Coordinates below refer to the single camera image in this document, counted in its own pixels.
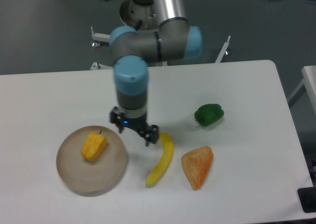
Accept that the yellow toy pepper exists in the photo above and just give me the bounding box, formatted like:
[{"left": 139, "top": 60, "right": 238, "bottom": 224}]
[{"left": 81, "top": 132, "right": 108, "bottom": 161}]

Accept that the beige round plate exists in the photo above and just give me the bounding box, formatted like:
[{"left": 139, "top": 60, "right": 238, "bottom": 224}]
[{"left": 56, "top": 125, "right": 127, "bottom": 196}]

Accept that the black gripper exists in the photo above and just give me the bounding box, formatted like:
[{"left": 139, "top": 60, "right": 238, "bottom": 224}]
[{"left": 110, "top": 107, "right": 159, "bottom": 147}]

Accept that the black device at table edge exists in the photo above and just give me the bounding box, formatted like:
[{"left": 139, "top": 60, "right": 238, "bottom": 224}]
[{"left": 297, "top": 187, "right": 316, "bottom": 213}]

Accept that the orange toy bread slice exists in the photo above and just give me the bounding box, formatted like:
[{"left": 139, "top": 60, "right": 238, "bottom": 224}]
[{"left": 181, "top": 146, "right": 214, "bottom": 190}]

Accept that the white side table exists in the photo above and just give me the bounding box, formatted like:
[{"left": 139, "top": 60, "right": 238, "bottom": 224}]
[{"left": 287, "top": 65, "right": 316, "bottom": 110}]

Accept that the green toy pepper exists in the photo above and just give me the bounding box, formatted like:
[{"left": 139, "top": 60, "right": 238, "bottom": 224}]
[{"left": 194, "top": 104, "right": 225, "bottom": 127}]

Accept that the yellow toy banana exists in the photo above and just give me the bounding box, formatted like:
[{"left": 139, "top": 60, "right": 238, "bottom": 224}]
[{"left": 145, "top": 132, "right": 174, "bottom": 187}]

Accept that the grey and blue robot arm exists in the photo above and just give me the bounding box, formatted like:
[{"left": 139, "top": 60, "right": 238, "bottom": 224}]
[{"left": 104, "top": 0, "right": 203, "bottom": 144}]

